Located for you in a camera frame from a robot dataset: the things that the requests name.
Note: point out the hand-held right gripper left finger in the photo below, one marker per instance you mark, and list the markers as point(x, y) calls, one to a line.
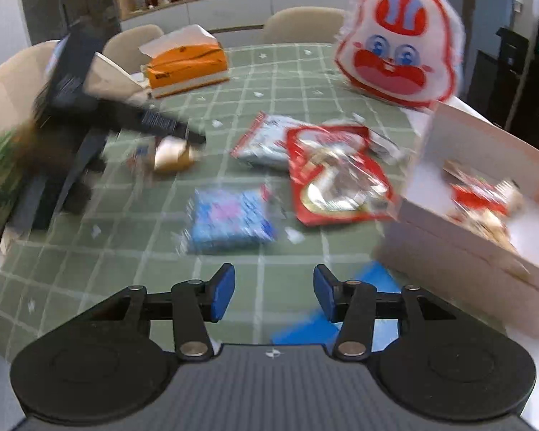
point(222, 292)

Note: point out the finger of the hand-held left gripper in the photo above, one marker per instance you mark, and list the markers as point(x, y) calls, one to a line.
point(157, 123)

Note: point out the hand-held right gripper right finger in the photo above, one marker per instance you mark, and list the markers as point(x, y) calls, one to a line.
point(325, 294)

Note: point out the orange pastry packet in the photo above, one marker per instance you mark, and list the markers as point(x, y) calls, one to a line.
point(173, 157)

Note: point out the light blue white snack packet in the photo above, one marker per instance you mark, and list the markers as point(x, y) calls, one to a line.
point(265, 141)

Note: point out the large red snack packet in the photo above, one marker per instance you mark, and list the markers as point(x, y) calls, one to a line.
point(337, 175)

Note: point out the white cardboard box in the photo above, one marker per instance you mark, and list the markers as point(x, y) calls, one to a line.
point(449, 260)

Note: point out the silver white snack packet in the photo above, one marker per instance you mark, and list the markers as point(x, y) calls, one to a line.
point(388, 146)

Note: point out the yellow red snack packet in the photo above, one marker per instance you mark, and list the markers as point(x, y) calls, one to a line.
point(485, 231)

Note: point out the small red snack packet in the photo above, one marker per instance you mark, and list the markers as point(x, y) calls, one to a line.
point(478, 200)

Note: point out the long white snack packet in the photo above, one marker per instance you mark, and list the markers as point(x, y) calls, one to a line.
point(512, 195)

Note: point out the person's left forearm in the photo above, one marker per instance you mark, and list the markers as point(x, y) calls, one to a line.
point(4, 179)

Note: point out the flat blue packet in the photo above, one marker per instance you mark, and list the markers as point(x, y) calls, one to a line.
point(314, 330)

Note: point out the orange tissue box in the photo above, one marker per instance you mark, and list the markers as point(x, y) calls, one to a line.
point(188, 69)

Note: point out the beige dining chair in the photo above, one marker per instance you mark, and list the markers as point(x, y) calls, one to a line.
point(303, 24)
point(130, 47)

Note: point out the green checkered tablecloth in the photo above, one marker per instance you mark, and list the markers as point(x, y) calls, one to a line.
point(130, 242)

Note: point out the white sideboard cabinet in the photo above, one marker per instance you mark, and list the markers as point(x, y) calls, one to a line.
point(242, 6)

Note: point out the red white rabbit bag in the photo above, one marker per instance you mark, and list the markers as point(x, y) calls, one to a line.
point(395, 45)

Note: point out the small black cabinet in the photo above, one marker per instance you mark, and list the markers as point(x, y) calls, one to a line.
point(494, 90)

